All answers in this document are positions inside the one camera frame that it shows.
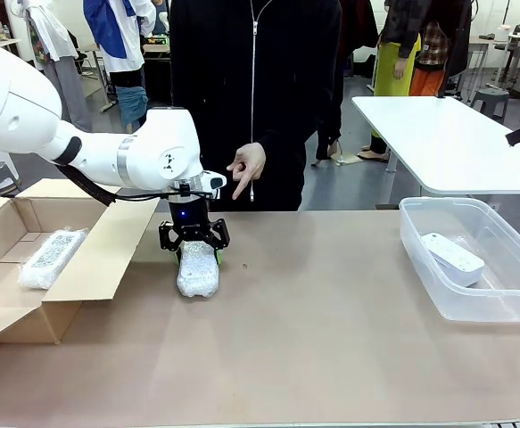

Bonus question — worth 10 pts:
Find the left forearm in black sleeve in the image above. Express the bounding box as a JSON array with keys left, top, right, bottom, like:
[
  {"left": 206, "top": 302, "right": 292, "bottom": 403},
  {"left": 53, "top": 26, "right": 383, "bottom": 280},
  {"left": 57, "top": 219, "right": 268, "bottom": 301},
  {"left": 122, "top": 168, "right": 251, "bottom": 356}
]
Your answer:
[{"left": 315, "top": 88, "right": 344, "bottom": 146}]

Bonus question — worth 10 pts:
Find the person in white blue jacket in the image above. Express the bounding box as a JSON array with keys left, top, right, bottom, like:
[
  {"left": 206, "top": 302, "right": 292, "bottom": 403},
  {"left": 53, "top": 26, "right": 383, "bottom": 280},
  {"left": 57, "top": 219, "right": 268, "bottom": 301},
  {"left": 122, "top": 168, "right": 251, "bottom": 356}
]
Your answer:
[{"left": 83, "top": 0, "right": 158, "bottom": 135}]

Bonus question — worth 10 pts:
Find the white unwrapped digital clock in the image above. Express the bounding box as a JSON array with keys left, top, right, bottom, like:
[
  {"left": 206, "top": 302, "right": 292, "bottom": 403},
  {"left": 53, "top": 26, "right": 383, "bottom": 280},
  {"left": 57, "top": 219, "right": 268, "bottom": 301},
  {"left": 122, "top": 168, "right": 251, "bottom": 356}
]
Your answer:
[{"left": 420, "top": 231, "right": 486, "bottom": 288}]

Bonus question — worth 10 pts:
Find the person in yellow apron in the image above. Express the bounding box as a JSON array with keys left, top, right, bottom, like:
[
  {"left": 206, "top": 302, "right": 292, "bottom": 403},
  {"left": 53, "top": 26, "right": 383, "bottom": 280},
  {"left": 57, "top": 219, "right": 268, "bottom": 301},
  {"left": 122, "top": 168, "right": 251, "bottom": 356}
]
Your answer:
[{"left": 373, "top": 0, "right": 424, "bottom": 164}]

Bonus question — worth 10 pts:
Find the person in black zip jacket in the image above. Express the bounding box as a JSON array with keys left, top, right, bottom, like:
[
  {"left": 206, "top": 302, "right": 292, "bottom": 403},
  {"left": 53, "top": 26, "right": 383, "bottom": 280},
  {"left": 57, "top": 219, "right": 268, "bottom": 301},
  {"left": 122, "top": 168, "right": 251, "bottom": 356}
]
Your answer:
[{"left": 169, "top": 0, "right": 344, "bottom": 213}]

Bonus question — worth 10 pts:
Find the grey background desk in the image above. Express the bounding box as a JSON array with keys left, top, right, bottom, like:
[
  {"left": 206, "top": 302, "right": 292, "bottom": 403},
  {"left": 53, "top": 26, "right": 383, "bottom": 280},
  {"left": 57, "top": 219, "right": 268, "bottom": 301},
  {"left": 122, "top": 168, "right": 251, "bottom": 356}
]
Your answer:
[{"left": 78, "top": 42, "right": 118, "bottom": 112}]

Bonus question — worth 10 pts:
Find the clear plastic container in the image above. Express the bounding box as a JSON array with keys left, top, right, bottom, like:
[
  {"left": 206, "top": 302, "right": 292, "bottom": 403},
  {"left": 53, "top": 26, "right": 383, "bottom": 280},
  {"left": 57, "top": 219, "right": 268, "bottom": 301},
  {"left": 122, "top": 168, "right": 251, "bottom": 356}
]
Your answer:
[{"left": 398, "top": 195, "right": 520, "bottom": 324}]

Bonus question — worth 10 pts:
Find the grey plastic stool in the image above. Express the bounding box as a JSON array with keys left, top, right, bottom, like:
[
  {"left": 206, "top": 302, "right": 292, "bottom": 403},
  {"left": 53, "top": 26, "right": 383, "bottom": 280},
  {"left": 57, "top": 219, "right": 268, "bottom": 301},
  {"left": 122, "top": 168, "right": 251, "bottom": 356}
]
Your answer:
[{"left": 470, "top": 87, "right": 510, "bottom": 124}]

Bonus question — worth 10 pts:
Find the white table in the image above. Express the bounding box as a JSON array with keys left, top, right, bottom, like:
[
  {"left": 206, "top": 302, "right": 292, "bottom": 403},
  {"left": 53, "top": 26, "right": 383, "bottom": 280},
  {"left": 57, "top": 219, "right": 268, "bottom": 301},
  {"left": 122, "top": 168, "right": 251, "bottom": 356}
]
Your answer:
[{"left": 351, "top": 95, "right": 520, "bottom": 210}]

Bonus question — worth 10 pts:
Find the person in orange trousers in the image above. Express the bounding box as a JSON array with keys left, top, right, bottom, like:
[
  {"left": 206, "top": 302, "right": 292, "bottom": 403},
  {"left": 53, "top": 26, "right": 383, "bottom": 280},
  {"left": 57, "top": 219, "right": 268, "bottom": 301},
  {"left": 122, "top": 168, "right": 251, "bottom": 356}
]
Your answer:
[{"left": 409, "top": 20, "right": 450, "bottom": 97}]

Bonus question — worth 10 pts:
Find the black hanging coat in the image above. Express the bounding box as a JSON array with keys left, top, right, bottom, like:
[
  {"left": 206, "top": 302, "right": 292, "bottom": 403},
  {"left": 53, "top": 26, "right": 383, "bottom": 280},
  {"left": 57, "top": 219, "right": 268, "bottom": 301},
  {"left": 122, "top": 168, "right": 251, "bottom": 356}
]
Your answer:
[{"left": 444, "top": 0, "right": 473, "bottom": 79}]

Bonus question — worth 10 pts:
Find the plain bubble-wrapped clock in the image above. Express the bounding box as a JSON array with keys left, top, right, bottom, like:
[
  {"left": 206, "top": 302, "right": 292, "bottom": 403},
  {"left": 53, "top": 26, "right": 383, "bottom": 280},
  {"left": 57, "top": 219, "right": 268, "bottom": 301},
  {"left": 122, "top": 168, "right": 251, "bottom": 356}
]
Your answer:
[{"left": 176, "top": 240, "right": 222, "bottom": 299}]

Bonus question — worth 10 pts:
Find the person's right hand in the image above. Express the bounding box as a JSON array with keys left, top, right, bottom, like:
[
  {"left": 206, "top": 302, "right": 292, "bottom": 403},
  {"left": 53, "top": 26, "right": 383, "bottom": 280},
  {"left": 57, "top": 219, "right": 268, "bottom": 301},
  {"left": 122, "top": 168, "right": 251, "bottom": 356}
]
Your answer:
[{"left": 226, "top": 142, "right": 268, "bottom": 201}]

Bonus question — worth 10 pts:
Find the brown cardboard box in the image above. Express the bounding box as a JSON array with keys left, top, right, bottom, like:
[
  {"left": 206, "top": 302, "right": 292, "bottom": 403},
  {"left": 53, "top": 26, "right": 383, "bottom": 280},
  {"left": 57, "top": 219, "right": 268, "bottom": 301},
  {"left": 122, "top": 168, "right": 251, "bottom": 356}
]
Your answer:
[{"left": 0, "top": 177, "right": 161, "bottom": 347}]

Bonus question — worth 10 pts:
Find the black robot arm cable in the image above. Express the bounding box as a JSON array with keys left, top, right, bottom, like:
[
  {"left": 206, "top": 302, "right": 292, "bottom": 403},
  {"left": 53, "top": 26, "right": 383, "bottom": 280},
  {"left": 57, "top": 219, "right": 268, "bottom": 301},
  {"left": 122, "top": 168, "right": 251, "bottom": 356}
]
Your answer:
[{"left": 56, "top": 162, "right": 214, "bottom": 209}]

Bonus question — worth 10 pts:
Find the figure in grey trousers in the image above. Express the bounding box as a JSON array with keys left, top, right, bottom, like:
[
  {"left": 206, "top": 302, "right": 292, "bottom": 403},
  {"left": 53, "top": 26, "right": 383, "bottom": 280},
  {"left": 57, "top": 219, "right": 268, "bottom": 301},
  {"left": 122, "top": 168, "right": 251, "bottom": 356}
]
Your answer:
[{"left": 18, "top": 0, "right": 92, "bottom": 134}]

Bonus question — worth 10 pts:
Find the bubble-wrapped clock with label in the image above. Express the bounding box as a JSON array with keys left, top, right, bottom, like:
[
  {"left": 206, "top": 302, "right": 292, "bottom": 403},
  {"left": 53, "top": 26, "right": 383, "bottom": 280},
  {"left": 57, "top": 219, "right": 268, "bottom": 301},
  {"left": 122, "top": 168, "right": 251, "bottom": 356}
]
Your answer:
[{"left": 18, "top": 227, "right": 89, "bottom": 292}]

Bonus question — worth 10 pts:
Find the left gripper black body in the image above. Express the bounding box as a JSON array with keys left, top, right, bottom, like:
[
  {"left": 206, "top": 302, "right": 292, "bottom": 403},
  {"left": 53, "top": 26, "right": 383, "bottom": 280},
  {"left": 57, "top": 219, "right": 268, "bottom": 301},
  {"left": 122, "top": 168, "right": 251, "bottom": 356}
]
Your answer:
[{"left": 169, "top": 198, "right": 212, "bottom": 243}]

